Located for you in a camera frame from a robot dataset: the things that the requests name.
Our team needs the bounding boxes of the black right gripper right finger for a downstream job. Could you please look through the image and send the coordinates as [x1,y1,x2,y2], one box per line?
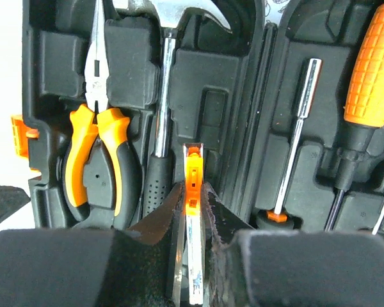
[201,183,384,306]

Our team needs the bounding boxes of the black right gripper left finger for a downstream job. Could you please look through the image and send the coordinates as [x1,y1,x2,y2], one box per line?
[0,184,184,306]

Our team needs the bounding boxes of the large black handled screwdriver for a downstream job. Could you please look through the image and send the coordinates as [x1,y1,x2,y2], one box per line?
[256,58,323,230]

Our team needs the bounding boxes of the steel claw hammer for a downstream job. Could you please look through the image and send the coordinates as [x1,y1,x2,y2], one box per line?
[127,0,234,218]

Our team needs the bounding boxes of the small orange precision screwdriver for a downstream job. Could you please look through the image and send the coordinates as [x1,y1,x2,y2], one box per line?
[182,143,204,305]

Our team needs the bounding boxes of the orange black pliers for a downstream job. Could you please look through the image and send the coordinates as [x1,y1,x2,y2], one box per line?
[63,1,141,229]

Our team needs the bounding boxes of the black plastic tool case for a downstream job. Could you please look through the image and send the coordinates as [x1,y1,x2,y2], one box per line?
[22,1,380,232]

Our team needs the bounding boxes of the black orange stubby screwdriver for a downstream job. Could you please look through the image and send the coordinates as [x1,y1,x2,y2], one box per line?
[324,3,384,231]

